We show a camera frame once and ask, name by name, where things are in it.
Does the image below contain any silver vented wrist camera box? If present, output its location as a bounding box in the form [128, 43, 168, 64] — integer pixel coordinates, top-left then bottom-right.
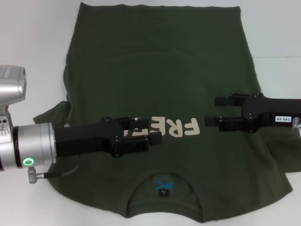
[0, 65, 28, 96]

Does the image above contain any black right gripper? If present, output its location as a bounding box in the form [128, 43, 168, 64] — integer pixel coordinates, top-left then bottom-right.
[204, 92, 301, 133]

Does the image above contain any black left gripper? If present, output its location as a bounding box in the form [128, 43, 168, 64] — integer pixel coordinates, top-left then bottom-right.
[53, 115, 163, 158]

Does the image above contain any dark green FREE t-shirt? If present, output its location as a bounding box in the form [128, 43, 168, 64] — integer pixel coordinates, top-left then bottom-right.
[32, 1, 294, 226]

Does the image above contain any left arm cable with plug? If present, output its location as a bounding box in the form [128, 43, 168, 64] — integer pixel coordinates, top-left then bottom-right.
[27, 156, 80, 185]

